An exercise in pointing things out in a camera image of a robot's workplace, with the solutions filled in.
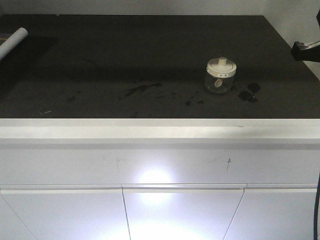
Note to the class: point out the rolled white paper tube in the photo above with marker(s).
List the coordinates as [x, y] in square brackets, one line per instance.
[9, 41]

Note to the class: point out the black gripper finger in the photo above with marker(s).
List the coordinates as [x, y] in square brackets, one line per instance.
[306, 51]

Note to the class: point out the glass jar with white lid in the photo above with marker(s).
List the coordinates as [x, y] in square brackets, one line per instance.
[219, 75]

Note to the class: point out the white cabinet door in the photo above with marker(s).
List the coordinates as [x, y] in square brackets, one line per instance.
[180, 213]

